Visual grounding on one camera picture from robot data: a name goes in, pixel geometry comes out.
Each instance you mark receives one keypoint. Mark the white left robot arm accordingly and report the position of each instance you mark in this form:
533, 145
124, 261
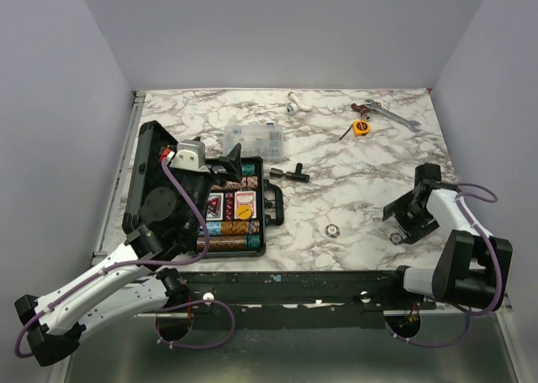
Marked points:
120, 285

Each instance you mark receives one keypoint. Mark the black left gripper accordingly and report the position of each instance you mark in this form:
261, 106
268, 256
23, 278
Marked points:
232, 162

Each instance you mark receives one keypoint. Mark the yellow tape measure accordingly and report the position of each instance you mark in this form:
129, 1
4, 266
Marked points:
361, 128

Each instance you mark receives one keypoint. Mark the black poker set case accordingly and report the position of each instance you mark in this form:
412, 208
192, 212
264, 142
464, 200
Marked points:
160, 220

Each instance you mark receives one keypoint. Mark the green poker chip row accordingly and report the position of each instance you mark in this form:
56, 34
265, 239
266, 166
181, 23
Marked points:
249, 170

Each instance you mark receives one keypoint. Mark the yellow dealer button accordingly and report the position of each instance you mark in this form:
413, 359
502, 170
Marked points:
244, 212

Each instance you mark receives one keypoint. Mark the red playing card deck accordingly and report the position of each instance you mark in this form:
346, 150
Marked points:
245, 198

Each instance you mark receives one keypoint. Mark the silver open-end wrench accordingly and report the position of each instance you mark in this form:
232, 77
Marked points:
413, 126

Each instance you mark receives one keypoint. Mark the lower poker chip rows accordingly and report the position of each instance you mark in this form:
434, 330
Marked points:
234, 236

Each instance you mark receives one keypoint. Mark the brown handled tool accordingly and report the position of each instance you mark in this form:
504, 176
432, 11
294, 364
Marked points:
363, 110

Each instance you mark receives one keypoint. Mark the orange poker chip row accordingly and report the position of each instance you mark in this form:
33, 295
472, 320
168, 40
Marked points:
250, 183

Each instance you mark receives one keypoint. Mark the red dice column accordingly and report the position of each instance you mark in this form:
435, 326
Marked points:
228, 206

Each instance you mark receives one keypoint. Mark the black T-shaped pipe fitting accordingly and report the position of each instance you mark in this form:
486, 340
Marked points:
296, 175

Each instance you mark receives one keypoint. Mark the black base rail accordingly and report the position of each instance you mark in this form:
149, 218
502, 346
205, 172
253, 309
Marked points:
290, 300

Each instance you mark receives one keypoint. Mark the blue playing card deck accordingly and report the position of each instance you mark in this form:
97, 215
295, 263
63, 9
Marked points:
219, 213

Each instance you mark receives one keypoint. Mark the clear plastic organizer box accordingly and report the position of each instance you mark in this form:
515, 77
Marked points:
264, 140

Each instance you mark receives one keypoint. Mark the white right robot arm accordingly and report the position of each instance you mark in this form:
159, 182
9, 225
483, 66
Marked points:
474, 264

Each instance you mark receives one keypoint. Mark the white poker chip pair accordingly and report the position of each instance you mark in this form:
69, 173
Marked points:
332, 231

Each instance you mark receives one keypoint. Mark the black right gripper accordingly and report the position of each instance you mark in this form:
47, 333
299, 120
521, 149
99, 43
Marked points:
414, 232

